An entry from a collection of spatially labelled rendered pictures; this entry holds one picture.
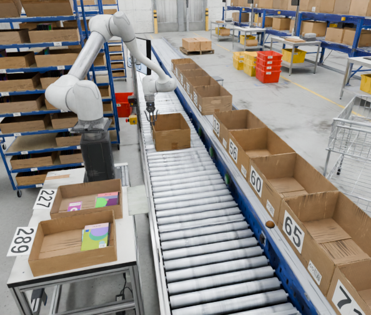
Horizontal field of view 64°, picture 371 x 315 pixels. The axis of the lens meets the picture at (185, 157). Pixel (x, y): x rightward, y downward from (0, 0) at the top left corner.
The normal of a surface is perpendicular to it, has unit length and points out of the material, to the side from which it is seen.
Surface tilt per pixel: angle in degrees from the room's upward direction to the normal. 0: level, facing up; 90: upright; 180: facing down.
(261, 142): 90
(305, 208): 89
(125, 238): 0
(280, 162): 90
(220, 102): 90
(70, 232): 1
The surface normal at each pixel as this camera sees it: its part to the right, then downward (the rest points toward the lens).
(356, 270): 0.18, 0.46
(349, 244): -0.03, -0.88
